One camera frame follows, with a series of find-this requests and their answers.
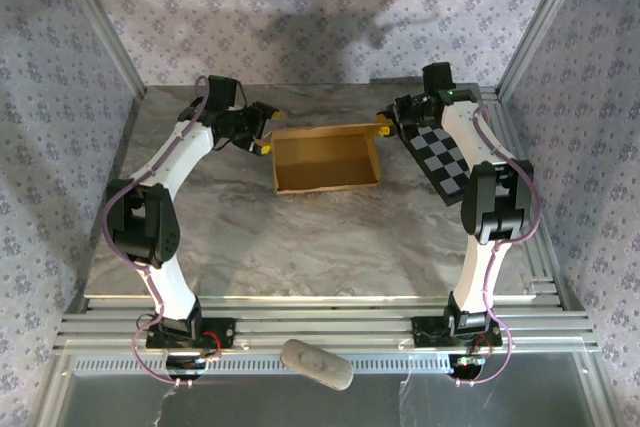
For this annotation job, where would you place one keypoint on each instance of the small round circuit board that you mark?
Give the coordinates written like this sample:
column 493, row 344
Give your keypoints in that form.
column 185, row 367
column 467, row 367

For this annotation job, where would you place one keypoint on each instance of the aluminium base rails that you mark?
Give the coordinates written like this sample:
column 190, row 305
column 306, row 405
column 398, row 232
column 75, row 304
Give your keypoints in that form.
column 325, row 319

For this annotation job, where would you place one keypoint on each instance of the aluminium side rails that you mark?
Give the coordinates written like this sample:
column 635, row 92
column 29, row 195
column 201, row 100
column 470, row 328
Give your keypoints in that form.
column 545, row 257

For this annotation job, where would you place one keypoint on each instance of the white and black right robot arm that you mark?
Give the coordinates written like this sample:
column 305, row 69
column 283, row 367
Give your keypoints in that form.
column 470, row 137

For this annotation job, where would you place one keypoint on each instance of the brown cardboard box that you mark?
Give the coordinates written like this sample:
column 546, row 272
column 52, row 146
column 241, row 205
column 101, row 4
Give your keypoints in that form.
column 325, row 162

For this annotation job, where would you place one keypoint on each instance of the black and grey checkerboard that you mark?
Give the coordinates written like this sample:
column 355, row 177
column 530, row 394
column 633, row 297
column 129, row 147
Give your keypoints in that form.
column 440, row 157

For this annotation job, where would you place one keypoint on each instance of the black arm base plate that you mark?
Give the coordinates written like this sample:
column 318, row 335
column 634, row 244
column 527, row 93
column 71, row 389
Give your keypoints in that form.
column 422, row 332
column 225, row 334

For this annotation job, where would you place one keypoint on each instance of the grey oval stone-like object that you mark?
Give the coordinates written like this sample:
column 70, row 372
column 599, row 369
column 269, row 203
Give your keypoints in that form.
column 315, row 362

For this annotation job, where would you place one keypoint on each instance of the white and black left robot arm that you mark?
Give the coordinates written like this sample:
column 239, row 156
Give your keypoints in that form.
column 170, row 157

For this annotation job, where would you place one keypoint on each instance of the aluminium frame post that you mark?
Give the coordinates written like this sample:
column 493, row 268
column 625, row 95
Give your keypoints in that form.
column 103, row 27
column 542, row 22

